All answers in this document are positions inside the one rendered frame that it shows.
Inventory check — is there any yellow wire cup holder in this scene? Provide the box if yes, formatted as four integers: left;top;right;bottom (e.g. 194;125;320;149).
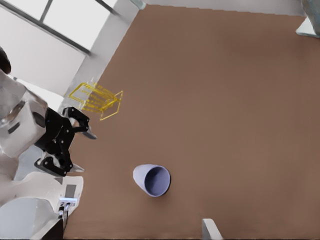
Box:
67;81;124;122

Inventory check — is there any silver frame post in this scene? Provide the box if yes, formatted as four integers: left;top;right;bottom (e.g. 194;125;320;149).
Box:
295;0;320;39

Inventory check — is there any grey window frame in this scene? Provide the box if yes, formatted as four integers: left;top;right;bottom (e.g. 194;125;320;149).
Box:
0;0;131;55

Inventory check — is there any lavender cup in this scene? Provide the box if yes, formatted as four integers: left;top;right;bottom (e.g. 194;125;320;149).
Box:
132;163;172;198

